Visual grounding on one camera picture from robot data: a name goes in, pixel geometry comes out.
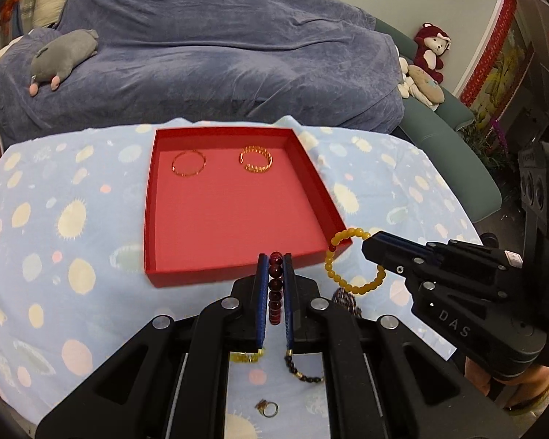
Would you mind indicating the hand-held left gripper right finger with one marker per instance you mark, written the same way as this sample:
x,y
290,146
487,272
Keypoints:
x,y
289,302

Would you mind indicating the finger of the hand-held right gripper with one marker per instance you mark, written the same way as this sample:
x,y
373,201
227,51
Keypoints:
x,y
393,263
466,260

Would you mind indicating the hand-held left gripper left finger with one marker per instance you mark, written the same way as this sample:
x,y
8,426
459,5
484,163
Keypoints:
x,y
260,302

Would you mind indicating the red tray box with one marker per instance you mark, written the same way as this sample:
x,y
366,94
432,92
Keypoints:
x,y
219,219

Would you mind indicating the person's right forearm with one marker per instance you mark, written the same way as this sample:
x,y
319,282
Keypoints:
x,y
530,386

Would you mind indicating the green sofa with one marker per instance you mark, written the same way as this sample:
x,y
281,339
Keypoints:
x,y
453,155

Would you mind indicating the black appliance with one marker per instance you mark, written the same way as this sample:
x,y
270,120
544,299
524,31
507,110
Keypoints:
x,y
537,178

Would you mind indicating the potted flowers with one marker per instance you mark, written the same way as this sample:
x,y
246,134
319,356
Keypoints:
x,y
492,137

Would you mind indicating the thin gold bangle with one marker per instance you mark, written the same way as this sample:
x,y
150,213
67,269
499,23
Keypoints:
x,y
183,174

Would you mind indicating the beige plush toy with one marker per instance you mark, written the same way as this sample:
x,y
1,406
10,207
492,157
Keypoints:
x,y
423,84

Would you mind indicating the light blue printed tablecloth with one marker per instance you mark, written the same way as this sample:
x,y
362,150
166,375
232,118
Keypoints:
x,y
73,260

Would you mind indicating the red plush monkey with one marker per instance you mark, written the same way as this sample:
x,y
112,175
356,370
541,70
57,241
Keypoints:
x,y
428,52

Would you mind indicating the sofa with blue cover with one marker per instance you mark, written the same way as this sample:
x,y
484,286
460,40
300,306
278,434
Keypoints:
x,y
219,55

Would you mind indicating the grey plush mouse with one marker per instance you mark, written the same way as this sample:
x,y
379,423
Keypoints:
x,y
64,55

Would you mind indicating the window curtain with red bow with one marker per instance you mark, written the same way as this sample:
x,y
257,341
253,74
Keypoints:
x,y
16,9

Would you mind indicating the red wall banner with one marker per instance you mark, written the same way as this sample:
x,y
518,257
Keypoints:
x,y
492,45

